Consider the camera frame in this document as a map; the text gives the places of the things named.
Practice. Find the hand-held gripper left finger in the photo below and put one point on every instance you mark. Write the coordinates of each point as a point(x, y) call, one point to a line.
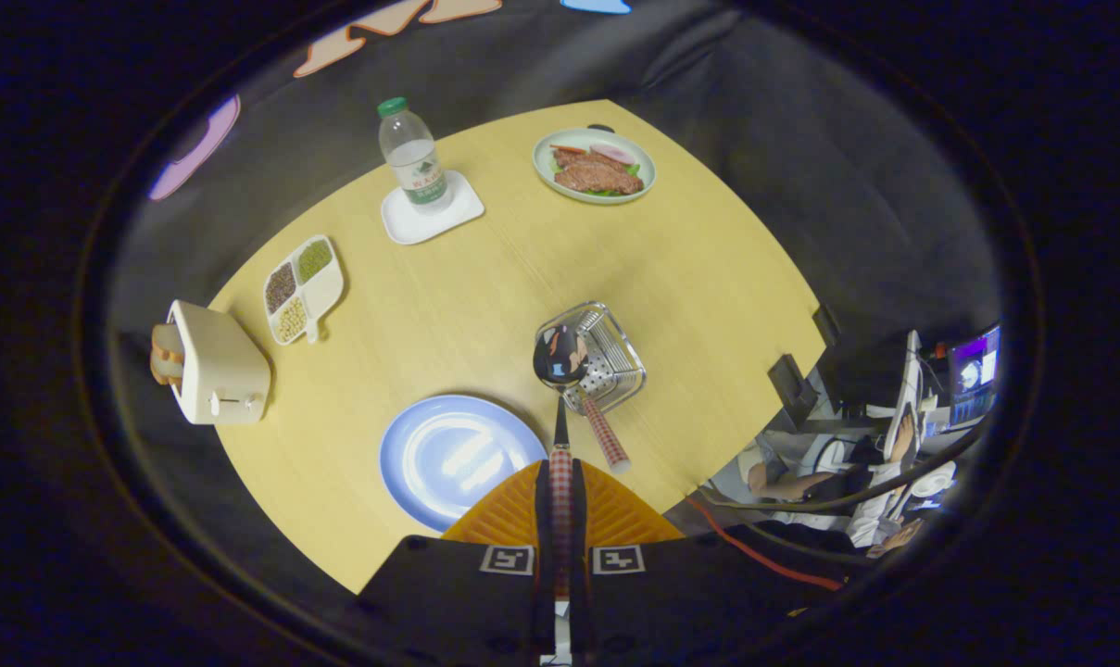
point(543, 519)

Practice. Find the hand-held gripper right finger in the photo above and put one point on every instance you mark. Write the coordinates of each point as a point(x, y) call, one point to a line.
point(578, 519)

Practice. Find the blue plate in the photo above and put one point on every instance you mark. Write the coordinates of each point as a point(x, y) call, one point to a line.
point(448, 454)

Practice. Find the black table clamp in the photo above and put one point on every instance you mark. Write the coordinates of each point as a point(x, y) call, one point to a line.
point(791, 389)
point(826, 326)

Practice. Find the divided white dish with beans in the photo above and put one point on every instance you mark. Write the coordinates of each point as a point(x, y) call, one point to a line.
point(323, 292)

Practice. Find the white square coaster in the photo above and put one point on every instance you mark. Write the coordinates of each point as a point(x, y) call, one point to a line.
point(421, 227)

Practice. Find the brown meat slices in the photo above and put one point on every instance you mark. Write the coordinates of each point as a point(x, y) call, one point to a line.
point(601, 176)

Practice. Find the pale green plate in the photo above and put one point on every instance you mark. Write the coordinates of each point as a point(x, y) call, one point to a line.
point(543, 167)

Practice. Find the white toaster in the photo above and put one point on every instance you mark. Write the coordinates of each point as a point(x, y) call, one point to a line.
point(221, 371)

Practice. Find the white thin panel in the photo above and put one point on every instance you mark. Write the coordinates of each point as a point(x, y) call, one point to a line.
point(907, 380)

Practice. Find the pink white food slice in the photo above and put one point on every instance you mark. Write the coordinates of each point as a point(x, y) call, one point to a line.
point(612, 153)

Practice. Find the clear water bottle green cap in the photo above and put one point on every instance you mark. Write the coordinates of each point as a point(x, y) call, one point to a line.
point(416, 162)

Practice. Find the brown toast slice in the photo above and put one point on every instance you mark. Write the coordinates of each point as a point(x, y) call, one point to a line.
point(170, 340)
point(166, 371)

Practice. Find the computer monitor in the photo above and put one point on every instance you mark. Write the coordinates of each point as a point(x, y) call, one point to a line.
point(975, 371)

